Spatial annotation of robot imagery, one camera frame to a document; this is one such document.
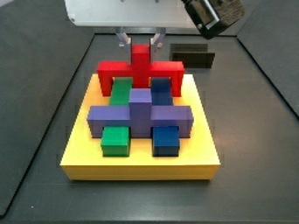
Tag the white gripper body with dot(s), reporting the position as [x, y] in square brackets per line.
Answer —
[128, 13]

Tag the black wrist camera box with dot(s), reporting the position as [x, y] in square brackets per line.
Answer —
[213, 15]

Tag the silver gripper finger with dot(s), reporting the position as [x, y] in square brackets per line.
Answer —
[124, 40]
[156, 39]

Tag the blue long block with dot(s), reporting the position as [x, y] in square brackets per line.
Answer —
[165, 141]

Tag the black metal bracket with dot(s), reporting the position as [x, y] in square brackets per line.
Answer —
[193, 55]

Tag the purple cross-shaped block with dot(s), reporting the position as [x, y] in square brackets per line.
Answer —
[140, 116]

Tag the green long block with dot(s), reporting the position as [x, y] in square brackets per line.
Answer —
[114, 140]

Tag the yellow base board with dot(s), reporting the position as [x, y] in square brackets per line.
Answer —
[84, 163]

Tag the red cross-shaped block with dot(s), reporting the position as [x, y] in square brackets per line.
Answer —
[140, 69]

